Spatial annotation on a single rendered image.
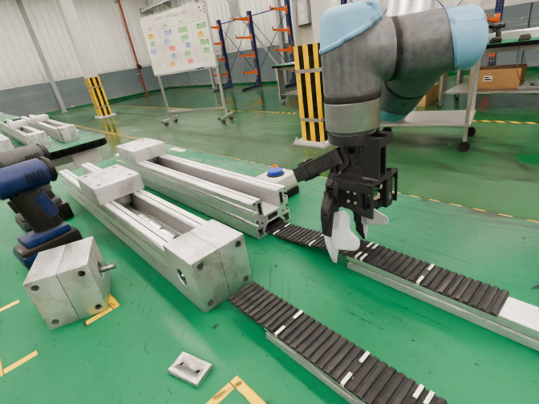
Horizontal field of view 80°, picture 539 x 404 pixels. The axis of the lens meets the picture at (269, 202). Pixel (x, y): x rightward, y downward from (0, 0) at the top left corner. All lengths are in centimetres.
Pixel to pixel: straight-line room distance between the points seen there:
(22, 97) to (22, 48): 173
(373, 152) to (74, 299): 51
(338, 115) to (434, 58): 13
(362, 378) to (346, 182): 25
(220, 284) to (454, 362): 33
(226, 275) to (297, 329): 16
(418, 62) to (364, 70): 7
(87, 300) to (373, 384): 45
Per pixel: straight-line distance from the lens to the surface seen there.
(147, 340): 54
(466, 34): 48
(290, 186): 83
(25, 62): 1571
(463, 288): 51
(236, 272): 54
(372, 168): 46
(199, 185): 80
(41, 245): 85
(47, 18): 1609
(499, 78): 528
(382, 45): 44
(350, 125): 44
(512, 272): 62
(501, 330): 51
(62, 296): 62
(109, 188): 84
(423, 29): 46
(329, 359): 41
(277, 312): 47
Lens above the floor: 114
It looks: 25 degrees down
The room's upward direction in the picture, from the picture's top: 9 degrees counter-clockwise
